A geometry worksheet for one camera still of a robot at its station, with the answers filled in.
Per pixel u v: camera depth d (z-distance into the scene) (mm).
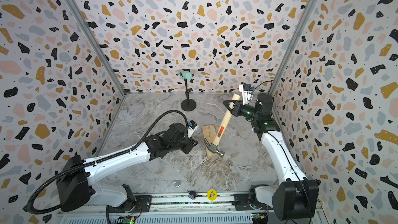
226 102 731
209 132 937
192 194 734
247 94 647
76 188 384
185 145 692
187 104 1134
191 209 731
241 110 664
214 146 780
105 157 455
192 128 690
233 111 674
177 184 782
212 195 764
